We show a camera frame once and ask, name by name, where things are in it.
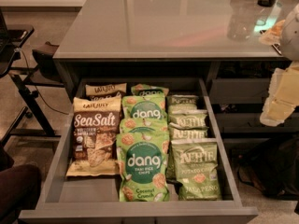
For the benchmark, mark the dark bag on floor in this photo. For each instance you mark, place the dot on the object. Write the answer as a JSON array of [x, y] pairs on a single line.
[[273, 167]]

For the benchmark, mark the dark chair seat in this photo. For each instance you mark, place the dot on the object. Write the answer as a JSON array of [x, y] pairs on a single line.
[[20, 188]]

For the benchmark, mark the lower grey side drawer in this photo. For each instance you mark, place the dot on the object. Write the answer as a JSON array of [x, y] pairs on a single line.
[[250, 123]]

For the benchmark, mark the front green kettle jalapeno bag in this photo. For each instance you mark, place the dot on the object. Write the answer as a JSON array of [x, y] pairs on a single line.
[[196, 163]]

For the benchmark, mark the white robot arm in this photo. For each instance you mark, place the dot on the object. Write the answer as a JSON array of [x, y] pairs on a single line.
[[289, 40]]

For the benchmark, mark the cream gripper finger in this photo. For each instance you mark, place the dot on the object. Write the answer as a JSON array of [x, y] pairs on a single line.
[[272, 35], [283, 96]]

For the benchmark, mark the front green dang bag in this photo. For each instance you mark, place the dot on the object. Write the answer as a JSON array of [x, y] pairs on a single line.
[[142, 160]]

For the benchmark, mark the brown sea salt bag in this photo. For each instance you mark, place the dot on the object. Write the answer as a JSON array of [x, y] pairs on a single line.
[[105, 91], [96, 125]]

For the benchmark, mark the open grey top drawer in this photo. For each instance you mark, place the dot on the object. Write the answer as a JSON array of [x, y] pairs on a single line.
[[94, 200]]

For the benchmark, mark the black desk stand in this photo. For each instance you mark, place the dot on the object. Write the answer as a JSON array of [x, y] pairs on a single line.
[[26, 79]]

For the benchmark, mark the rear green kettle bag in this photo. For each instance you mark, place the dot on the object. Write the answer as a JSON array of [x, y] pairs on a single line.
[[181, 102]]

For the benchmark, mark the grey closed side drawer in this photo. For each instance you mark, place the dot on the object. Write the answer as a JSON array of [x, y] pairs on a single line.
[[239, 90]]

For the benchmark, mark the black white fiducial marker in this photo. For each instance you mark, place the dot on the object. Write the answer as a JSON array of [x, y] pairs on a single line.
[[277, 48]]

